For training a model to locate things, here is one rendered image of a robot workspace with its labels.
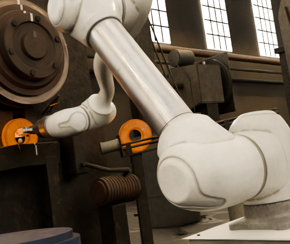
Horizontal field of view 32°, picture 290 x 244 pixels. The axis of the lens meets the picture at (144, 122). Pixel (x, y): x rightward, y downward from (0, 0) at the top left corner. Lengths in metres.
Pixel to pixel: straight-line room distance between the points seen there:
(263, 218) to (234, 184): 0.18
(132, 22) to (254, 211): 0.65
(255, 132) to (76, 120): 0.82
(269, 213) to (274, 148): 0.15
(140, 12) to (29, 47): 0.76
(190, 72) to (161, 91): 8.91
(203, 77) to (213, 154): 9.02
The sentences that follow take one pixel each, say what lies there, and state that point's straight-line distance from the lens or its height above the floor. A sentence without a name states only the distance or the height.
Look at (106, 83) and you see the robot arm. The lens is 1.79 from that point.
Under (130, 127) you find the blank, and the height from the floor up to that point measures 0.75.
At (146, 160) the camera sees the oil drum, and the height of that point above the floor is 0.64.
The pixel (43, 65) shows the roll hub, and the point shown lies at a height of 1.03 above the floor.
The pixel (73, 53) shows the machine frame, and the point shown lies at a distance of 2.61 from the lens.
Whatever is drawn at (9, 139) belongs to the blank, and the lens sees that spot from 2.14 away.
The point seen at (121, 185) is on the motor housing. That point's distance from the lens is 2.24.
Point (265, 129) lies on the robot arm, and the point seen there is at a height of 0.59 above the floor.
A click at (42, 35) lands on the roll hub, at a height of 1.16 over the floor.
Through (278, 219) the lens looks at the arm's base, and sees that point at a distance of 1.22.
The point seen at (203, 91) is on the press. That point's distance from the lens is 9.99.
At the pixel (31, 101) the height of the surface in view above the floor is 0.89.
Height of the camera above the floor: 0.53
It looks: 6 degrees up
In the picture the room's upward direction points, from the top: 8 degrees counter-clockwise
